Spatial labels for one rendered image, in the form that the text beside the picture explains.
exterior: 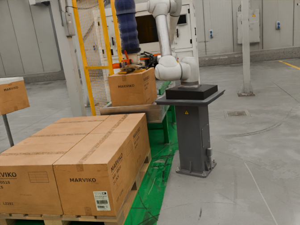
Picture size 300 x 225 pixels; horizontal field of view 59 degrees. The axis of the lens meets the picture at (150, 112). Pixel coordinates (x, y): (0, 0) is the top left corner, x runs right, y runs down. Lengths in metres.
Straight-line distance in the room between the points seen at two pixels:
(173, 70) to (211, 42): 9.26
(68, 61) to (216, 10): 8.48
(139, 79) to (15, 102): 1.69
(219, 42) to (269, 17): 2.02
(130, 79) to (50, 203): 1.51
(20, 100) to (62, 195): 2.04
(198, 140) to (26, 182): 1.44
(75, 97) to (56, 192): 2.14
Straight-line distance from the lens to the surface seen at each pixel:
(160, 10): 2.50
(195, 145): 2.51
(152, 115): 2.91
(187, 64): 2.38
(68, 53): 3.91
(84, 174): 1.88
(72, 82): 3.94
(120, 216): 2.05
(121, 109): 2.98
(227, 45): 11.57
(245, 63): 5.65
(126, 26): 3.13
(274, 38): 11.80
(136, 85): 2.93
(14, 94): 3.78
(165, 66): 2.32
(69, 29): 3.87
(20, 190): 2.21
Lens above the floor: 1.27
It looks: 15 degrees down
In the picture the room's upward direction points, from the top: 7 degrees counter-clockwise
